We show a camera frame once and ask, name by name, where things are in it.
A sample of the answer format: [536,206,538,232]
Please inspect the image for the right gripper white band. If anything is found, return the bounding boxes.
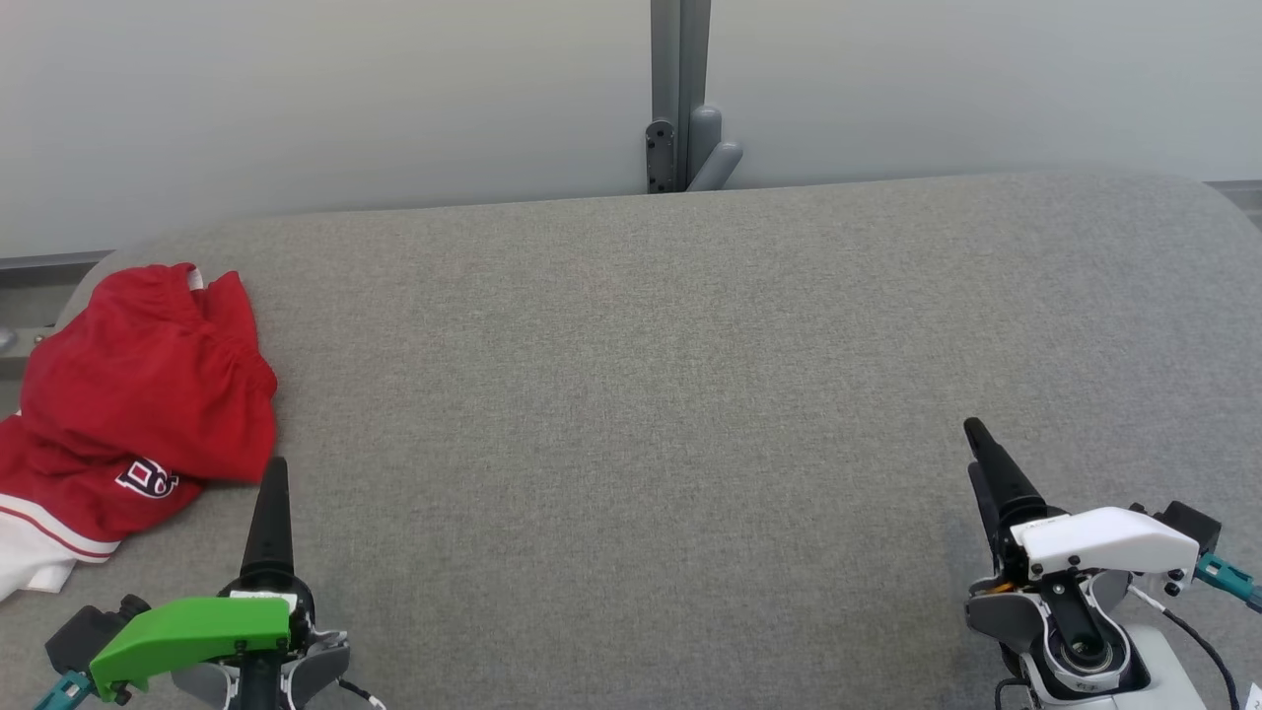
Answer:
[963,417,1201,598]

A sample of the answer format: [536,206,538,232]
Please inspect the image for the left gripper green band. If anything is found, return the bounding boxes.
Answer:
[89,456,316,710]

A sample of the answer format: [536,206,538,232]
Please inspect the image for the red shorts with white stripes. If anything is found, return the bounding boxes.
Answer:
[18,261,280,486]

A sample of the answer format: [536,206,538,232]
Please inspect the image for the red Bulls 23 jersey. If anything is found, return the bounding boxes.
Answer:
[0,409,208,603]

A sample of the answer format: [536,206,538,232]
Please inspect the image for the right cable with teal connector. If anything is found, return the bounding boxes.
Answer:
[1195,552,1262,614]

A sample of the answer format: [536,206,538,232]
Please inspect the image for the cable with teal connector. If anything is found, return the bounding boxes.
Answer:
[1195,552,1262,614]
[33,671,97,710]

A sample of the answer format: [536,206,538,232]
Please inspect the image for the left cable with teal connector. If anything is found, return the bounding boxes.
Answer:
[33,671,97,710]

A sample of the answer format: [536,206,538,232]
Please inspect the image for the grey metal wall rail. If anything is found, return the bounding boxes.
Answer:
[0,249,117,381]

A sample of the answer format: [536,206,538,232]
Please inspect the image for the grey wall bracket post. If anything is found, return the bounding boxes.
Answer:
[687,105,744,192]

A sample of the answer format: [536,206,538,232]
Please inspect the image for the dark grey hinge bracket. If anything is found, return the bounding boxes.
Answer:
[646,120,677,193]

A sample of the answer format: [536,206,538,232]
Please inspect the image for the grey metal post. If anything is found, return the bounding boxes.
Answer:
[651,0,713,193]

